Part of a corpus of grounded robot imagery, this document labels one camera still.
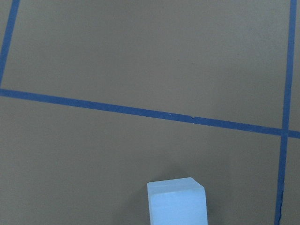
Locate light blue foam block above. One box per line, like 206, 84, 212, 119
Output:
147, 177, 208, 225

